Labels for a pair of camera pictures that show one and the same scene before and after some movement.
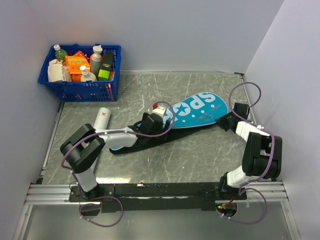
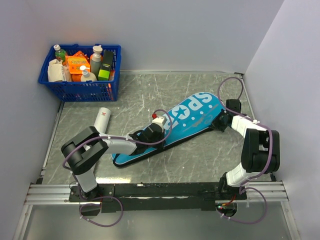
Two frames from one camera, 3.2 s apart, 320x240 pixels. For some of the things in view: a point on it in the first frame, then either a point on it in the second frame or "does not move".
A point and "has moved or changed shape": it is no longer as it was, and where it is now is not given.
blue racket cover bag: (202, 109) has moved or changed shape
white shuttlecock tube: (102, 118) does not move
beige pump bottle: (86, 75) does not move
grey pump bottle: (96, 59) does not move
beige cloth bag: (57, 72) does not move
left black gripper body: (159, 130) -> (157, 144)
